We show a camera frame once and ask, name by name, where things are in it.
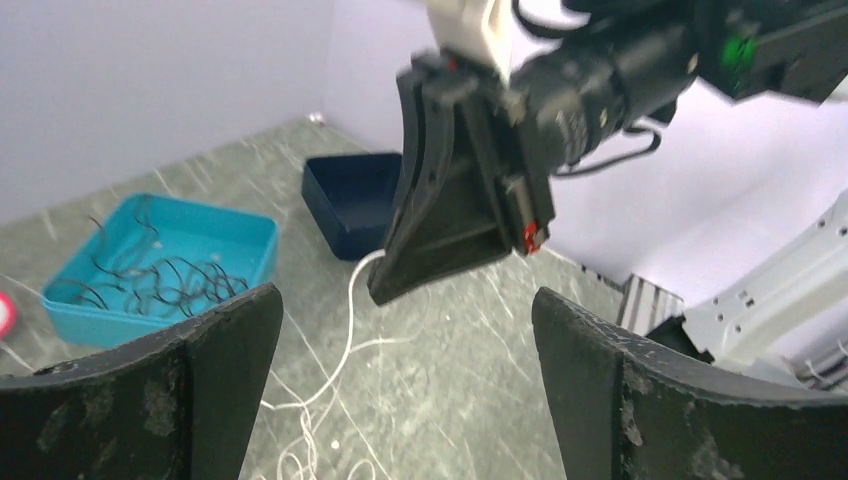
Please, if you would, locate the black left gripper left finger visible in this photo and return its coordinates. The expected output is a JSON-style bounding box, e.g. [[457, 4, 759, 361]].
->
[[1, 283, 284, 479]]

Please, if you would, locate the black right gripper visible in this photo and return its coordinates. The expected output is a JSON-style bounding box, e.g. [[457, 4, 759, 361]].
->
[[368, 26, 630, 305]]

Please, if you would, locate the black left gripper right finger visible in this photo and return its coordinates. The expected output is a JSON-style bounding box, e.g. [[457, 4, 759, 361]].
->
[[532, 288, 847, 479]]

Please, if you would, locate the black thin cable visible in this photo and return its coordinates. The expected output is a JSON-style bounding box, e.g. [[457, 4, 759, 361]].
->
[[56, 195, 250, 319]]

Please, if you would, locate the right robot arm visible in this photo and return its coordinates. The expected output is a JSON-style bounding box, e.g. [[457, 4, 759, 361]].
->
[[368, 1, 847, 389]]

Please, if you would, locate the dark blue square tray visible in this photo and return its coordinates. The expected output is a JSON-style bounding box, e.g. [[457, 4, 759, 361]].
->
[[301, 152, 402, 261]]

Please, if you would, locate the teal square tray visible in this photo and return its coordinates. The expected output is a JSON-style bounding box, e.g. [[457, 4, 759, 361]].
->
[[41, 193, 279, 348]]

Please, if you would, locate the pink framed whiteboard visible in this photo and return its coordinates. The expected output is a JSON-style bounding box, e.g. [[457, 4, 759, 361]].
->
[[0, 292, 17, 339]]

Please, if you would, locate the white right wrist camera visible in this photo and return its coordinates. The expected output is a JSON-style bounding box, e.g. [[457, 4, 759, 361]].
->
[[423, 0, 515, 85]]

